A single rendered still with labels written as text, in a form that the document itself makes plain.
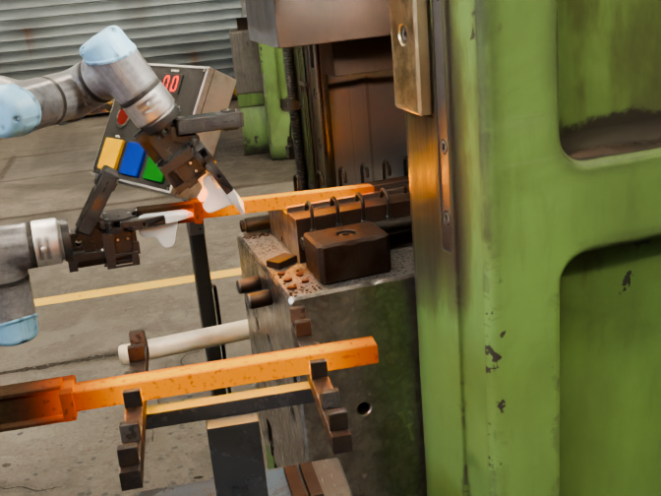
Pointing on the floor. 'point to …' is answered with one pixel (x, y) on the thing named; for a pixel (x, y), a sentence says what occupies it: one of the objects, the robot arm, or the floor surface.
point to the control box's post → (204, 288)
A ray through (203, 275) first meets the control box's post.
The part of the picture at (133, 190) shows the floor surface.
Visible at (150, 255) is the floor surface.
